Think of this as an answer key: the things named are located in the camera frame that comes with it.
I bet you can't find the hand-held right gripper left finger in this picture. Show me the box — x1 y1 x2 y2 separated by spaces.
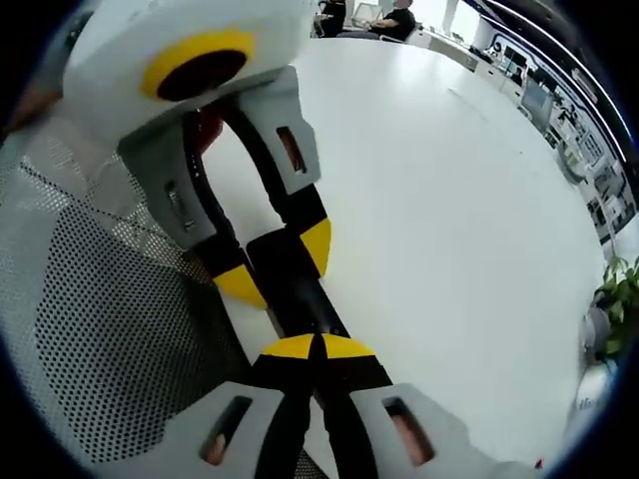
149 333 320 479

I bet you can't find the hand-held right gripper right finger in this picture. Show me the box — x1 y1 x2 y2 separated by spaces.
314 332 500 479

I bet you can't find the grey mesh office chair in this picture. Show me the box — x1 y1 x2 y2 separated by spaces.
0 129 261 470

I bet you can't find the white office desk row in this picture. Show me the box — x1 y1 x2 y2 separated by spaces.
416 22 530 109

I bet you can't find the white spray bottle blue top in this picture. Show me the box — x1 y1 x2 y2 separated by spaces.
568 361 618 425

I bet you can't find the green potted plant grey pot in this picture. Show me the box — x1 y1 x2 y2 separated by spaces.
581 253 639 361

